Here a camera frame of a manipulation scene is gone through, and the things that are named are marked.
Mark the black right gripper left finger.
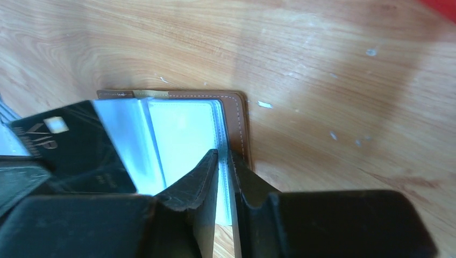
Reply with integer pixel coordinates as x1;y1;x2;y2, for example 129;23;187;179
1;149;218;257

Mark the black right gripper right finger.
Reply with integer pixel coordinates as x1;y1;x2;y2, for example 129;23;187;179
228;152;438;257

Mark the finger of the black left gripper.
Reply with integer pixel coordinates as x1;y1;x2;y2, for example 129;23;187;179
1;156;54;218

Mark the brown leather card holder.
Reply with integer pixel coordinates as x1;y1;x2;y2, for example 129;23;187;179
94;90;251;226

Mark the red plastic bin near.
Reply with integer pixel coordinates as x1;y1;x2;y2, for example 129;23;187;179
419;0;456;23

